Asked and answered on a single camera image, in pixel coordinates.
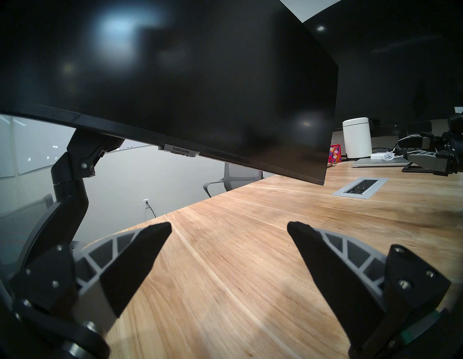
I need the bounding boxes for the silver closed laptop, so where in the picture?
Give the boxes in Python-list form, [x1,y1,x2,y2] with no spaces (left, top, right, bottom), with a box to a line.
[352,156,411,168]

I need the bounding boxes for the black video conference bar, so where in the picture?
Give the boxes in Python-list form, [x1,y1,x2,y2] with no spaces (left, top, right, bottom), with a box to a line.
[372,121,433,138]

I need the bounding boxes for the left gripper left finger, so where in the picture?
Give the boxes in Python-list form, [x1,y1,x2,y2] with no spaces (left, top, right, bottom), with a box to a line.
[10,222,172,335]

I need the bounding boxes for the large black wall television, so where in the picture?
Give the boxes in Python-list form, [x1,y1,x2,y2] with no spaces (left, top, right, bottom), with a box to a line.
[302,0,463,127]

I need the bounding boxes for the white cylindrical canister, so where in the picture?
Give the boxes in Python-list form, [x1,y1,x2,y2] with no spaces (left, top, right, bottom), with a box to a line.
[342,117,373,159]

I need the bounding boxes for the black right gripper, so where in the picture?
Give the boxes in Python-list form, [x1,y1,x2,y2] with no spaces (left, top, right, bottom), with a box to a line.
[397,130,463,177]

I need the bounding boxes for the silver table outlet panel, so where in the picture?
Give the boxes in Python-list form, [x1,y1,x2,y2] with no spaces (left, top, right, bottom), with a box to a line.
[332,177,389,199]

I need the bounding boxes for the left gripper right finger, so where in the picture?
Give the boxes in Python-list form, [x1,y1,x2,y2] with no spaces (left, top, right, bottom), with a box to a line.
[288,221,451,359]

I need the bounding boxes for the grey mesh office chair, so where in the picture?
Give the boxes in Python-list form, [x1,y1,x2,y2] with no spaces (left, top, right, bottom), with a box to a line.
[203,162,263,198]
[0,194,55,272]

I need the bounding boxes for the curved black Samsung monitor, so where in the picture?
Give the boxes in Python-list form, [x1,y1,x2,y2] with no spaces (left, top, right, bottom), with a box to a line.
[0,0,339,186]

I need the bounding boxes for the white glass wall board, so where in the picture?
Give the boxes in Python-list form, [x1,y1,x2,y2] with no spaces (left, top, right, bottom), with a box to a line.
[0,114,16,178]
[14,116,150,176]

